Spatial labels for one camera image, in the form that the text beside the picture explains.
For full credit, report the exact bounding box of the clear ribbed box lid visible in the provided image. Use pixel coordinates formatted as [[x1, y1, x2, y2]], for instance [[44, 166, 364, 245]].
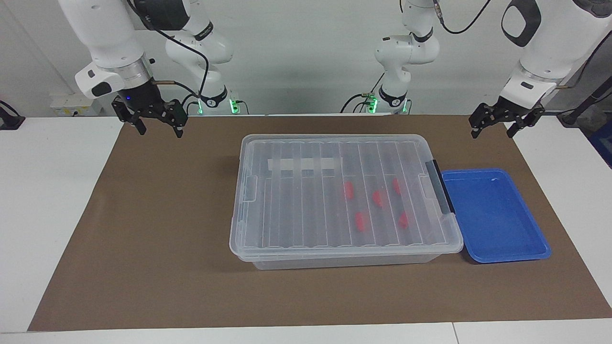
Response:
[[229, 134, 464, 261]]

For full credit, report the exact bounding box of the blue plastic tray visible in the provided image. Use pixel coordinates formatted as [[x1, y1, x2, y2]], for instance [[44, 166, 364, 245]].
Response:
[[441, 168, 552, 264]]

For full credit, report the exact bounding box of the clear plastic storage box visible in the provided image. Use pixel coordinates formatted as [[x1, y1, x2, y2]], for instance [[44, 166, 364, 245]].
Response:
[[230, 136, 463, 270]]

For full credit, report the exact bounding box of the black stand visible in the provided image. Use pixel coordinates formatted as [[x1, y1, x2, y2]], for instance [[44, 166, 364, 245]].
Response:
[[557, 76, 612, 127]]

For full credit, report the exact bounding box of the blue crate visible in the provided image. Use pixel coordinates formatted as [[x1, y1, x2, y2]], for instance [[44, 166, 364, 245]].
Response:
[[587, 122, 612, 168]]

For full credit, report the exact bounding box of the brown table mat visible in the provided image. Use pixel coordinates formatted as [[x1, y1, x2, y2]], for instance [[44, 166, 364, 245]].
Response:
[[28, 115, 612, 332]]

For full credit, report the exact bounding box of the white tape strip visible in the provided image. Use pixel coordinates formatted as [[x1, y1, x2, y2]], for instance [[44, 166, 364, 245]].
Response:
[[268, 158, 343, 172]]

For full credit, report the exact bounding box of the black clamp object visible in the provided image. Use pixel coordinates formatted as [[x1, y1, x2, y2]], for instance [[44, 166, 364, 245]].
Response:
[[0, 100, 25, 130]]

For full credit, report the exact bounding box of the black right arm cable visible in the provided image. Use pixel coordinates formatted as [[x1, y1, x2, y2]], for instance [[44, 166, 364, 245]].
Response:
[[125, 0, 211, 113]]

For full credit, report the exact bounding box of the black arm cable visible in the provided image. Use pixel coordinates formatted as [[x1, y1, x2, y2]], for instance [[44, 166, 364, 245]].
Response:
[[125, 0, 211, 113], [433, 0, 612, 91]]

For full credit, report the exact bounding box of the black box latch handle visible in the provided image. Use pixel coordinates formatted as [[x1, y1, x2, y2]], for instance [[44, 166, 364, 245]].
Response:
[[426, 159, 456, 215]]

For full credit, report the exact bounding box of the white wall socket box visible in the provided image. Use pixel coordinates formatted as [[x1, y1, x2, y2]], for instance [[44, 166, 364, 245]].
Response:
[[50, 93, 102, 117]]

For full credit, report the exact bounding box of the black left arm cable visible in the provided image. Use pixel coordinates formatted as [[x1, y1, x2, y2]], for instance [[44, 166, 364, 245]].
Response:
[[433, 0, 612, 91]]

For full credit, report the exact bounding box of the black base cable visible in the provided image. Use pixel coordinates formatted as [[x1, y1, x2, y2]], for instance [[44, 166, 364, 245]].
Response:
[[340, 72, 385, 114]]

